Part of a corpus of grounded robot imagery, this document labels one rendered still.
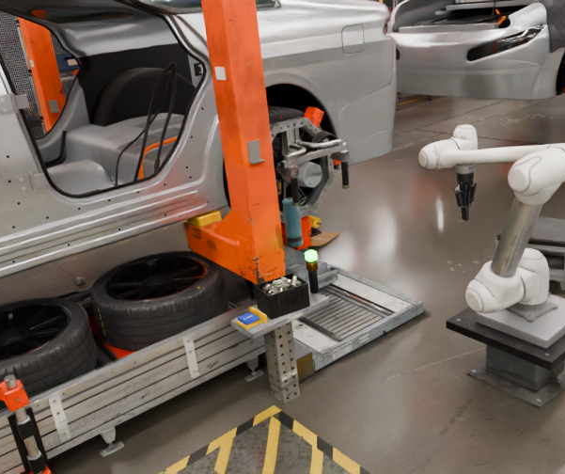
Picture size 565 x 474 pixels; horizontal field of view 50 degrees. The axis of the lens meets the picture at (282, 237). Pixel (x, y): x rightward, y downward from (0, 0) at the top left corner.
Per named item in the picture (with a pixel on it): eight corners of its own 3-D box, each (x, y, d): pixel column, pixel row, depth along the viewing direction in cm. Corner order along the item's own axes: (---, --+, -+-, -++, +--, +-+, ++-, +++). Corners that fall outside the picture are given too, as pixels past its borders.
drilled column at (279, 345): (288, 386, 291) (278, 309, 275) (300, 395, 283) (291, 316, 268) (271, 395, 285) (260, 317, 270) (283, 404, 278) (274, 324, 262)
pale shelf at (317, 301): (306, 292, 288) (306, 286, 287) (330, 303, 275) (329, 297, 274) (230, 325, 265) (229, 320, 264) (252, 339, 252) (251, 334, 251)
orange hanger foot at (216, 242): (213, 240, 337) (204, 181, 325) (268, 265, 297) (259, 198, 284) (187, 249, 328) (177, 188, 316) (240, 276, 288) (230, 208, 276)
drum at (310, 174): (300, 179, 339) (297, 154, 334) (324, 184, 323) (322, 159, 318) (279, 184, 332) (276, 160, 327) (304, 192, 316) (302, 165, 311)
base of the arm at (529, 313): (565, 304, 265) (566, 293, 263) (530, 323, 256) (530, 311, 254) (530, 289, 280) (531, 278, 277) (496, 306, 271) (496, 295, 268)
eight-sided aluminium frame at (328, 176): (329, 202, 357) (321, 110, 337) (337, 205, 352) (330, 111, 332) (254, 229, 329) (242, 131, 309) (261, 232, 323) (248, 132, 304)
